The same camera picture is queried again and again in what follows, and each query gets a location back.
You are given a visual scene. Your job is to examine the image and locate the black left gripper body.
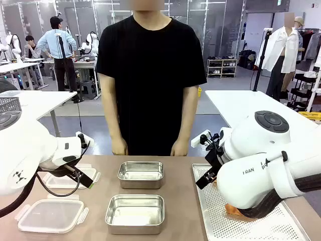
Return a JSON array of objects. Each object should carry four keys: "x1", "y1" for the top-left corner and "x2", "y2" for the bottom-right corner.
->
[{"x1": 53, "y1": 163, "x2": 85, "y2": 182}]

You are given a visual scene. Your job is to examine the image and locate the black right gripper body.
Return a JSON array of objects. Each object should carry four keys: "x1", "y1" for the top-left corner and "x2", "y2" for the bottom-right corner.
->
[{"x1": 204, "y1": 147, "x2": 224, "y2": 177}]

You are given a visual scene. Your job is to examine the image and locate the large clear plastic clip lid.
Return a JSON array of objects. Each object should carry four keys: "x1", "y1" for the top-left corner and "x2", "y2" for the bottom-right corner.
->
[{"x1": 14, "y1": 194, "x2": 90, "y2": 234}]

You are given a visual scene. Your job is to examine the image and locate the person's right forearm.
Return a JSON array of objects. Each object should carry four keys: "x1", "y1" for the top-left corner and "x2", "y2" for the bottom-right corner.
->
[{"x1": 98, "y1": 72, "x2": 126, "y2": 141}]

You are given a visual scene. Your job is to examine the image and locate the person's left forearm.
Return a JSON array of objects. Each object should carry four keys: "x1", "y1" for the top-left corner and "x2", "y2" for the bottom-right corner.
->
[{"x1": 175, "y1": 84, "x2": 200, "y2": 144}]

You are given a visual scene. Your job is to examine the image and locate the small steel rectangular container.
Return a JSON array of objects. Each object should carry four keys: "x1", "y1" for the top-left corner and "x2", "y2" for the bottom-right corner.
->
[{"x1": 117, "y1": 161, "x2": 165, "y2": 190}]

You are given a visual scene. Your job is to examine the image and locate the large steel rectangular container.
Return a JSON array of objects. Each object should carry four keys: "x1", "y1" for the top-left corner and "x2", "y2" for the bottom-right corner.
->
[{"x1": 105, "y1": 194, "x2": 166, "y2": 228}]

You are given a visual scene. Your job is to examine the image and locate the person's left hand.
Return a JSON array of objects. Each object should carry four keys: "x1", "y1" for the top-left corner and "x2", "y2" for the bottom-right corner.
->
[{"x1": 170, "y1": 138, "x2": 190, "y2": 157}]

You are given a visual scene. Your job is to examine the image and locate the person's right hand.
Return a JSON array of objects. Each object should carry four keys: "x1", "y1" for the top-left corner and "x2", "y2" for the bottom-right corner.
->
[{"x1": 111, "y1": 137, "x2": 129, "y2": 156}]

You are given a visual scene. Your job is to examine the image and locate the small clear plastic clip lid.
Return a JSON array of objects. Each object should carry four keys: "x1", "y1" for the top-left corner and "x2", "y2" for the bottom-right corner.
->
[{"x1": 42, "y1": 163, "x2": 102, "y2": 190}]

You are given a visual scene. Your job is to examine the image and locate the perforated metal baking tray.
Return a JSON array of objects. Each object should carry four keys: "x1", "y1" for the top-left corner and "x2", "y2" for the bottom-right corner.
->
[{"x1": 191, "y1": 163, "x2": 312, "y2": 241}]

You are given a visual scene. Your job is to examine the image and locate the large white work table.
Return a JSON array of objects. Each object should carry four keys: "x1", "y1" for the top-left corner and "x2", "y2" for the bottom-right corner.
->
[{"x1": 205, "y1": 89, "x2": 321, "y2": 131}]

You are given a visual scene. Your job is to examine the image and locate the white side table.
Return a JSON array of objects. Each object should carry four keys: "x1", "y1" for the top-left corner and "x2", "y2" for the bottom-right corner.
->
[{"x1": 0, "y1": 89, "x2": 78, "y2": 138}]

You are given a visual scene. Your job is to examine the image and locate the grey plastic step stool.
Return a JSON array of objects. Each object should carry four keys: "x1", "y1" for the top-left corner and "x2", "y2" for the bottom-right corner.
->
[{"x1": 78, "y1": 80, "x2": 100, "y2": 99}]

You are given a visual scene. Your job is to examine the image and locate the grey perforated basket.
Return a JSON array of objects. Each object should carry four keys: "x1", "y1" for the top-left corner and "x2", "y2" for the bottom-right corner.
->
[{"x1": 0, "y1": 96, "x2": 22, "y2": 113}]

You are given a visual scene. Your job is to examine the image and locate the white shoe rack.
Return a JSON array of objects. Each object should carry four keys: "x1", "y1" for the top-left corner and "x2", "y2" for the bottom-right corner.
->
[{"x1": 206, "y1": 57, "x2": 239, "y2": 79}]

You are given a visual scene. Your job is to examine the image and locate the clear plastic box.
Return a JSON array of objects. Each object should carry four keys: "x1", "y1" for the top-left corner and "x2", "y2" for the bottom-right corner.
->
[{"x1": 0, "y1": 90, "x2": 21, "y2": 98}]

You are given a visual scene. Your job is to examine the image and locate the person in black t-shirt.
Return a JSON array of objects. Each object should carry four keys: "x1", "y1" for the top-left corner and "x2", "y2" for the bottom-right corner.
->
[{"x1": 95, "y1": 0, "x2": 208, "y2": 157}]

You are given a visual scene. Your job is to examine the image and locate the black bag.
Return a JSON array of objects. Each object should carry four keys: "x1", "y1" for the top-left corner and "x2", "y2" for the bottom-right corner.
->
[{"x1": 239, "y1": 49, "x2": 257, "y2": 70}]

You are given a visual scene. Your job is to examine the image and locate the yellow flat crate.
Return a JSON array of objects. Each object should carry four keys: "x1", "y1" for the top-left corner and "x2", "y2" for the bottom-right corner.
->
[{"x1": 297, "y1": 111, "x2": 321, "y2": 123}]

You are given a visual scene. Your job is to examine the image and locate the white background desk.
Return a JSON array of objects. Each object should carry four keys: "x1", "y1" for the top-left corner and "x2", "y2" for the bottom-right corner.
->
[{"x1": 0, "y1": 61, "x2": 50, "y2": 90}]

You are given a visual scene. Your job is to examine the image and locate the black light stand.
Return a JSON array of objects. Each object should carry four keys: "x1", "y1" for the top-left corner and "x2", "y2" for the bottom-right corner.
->
[{"x1": 252, "y1": 28, "x2": 273, "y2": 92}]

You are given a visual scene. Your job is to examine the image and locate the man in light blue shirt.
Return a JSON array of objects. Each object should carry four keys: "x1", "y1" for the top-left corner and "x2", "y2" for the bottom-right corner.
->
[{"x1": 37, "y1": 16, "x2": 85, "y2": 104}]

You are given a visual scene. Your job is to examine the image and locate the seated person in grey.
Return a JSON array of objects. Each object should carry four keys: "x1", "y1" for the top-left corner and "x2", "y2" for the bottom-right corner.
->
[{"x1": 21, "y1": 35, "x2": 42, "y2": 60}]

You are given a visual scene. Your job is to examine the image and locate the mannequin in white shirt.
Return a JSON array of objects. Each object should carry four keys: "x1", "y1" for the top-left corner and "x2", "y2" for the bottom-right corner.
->
[{"x1": 254, "y1": 12, "x2": 300, "y2": 101}]

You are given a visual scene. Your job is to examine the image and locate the mannequin with beige hat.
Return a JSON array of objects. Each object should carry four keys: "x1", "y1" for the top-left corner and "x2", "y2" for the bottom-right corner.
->
[{"x1": 294, "y1": 16, "x2": 306, "y2": 64}]

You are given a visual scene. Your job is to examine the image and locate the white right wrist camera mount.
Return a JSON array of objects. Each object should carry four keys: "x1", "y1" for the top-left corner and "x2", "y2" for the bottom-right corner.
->
[{"x1": 191, "y1": 130, "x2": 214, "y2": 148}]

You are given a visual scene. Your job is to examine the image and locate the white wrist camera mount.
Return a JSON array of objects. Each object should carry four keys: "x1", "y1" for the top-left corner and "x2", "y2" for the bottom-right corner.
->
[
  {"x1": 75, "y1": 131, "x2": 95, "y2": 148},
  {"x1": 191, "y1": 130, "x2": 214, "y2": 148}
]

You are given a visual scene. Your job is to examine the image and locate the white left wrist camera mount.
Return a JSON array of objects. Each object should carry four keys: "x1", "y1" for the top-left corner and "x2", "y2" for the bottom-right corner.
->
[{"x1": 75, "y1": 131, "x2": 95, "y2": 148}]

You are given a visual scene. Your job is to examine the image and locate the black left arm cable sleeve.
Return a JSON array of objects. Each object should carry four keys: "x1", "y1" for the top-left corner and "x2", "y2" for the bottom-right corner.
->
[{"x1": 0, "y1": 167, "x2": 84, "y2": 219}]

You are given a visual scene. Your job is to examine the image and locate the black arm cable sleeve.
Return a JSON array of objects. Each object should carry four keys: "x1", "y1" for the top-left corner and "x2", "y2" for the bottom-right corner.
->
[
  {"x1": 0, "y1": 167, "x2": 84, "y2": 219},
  {"x1": 237, "y1": 175, "x2": 321, "y2": 219}
]

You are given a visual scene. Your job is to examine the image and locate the black right arm cable sleeve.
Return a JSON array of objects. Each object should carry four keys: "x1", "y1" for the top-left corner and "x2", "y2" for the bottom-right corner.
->
[{"x1": 237, "y1": 175, "x2": 321, "y2": 219}]

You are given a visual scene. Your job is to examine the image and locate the black wire shelf rack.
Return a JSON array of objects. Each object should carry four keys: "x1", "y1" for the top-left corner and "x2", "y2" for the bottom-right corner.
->
[{"x1": 287, "y1": 72, "x2": 321, "y2": 111}]

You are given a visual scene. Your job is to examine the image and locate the black camera tripod with cable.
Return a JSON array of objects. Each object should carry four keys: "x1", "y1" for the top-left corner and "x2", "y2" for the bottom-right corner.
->
[{"x1": 56, "y1": 35, "x2": 85, "y2": 104}]

